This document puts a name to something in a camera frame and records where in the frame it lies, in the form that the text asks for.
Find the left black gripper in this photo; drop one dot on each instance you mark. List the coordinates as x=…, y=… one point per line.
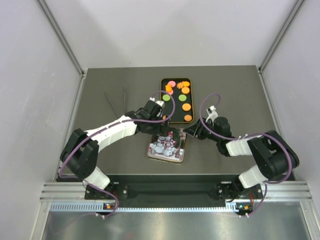
x=161, y=130

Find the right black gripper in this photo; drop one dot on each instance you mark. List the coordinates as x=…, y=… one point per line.
x=196, y=130

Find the gold tin lid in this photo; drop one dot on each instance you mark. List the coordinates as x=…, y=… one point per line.
x=174, y=140

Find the metal tongs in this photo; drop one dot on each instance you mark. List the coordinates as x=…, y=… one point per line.
x=117, y=99

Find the gold cookie tin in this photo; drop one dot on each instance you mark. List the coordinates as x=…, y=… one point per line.
x=170, y=156

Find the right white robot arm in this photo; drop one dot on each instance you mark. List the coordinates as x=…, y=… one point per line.
x=272, y=155

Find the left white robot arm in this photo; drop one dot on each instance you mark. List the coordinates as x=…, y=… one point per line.
x=80, y=154

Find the orange cookie bottom right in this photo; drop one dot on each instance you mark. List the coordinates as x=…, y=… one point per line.
x=188, y=118

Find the orange cookie middle right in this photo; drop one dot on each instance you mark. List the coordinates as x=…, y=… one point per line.
x=186, y=107

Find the green cookie left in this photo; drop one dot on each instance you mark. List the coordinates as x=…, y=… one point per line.
x=166, y=97

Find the green cookie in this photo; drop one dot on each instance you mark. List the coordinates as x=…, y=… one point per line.
x=166, y=97
x=182, y=97

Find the green cookie right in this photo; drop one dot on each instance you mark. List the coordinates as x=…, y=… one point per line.
x=182, y=97

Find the black cookie tray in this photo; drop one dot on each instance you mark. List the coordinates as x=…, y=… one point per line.
x=178, y=114

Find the orange cookie upper left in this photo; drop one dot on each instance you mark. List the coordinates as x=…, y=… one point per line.
x=168, y=88

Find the orange cookie upper right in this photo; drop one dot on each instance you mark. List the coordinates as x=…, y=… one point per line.
x=185, y=90

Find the pink cookie top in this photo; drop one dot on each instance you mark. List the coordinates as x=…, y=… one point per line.
x=172, y=83

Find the orange flower cookie top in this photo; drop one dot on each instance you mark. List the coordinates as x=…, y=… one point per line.
x=180, y=85

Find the orange ridged cookie top right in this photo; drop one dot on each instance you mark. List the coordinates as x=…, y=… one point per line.
x=185, y=84

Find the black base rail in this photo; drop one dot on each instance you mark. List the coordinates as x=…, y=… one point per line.
x=215, y=190

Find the slotted cable duct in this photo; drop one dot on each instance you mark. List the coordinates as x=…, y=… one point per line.
x=103, y=207

